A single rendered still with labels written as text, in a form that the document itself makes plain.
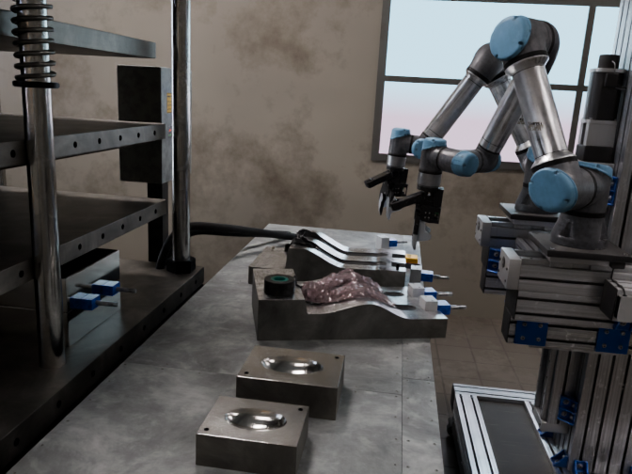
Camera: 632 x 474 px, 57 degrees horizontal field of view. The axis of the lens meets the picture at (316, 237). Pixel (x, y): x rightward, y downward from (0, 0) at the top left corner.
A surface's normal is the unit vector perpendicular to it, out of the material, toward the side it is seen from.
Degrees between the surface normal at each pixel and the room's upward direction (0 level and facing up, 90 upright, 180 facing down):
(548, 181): 97
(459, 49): 90
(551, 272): 90
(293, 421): 0
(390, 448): 0
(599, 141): 90
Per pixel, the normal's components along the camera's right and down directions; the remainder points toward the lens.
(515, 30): -0.83, -0.01
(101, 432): 0.05, -0.97
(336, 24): -0.12, 0.23
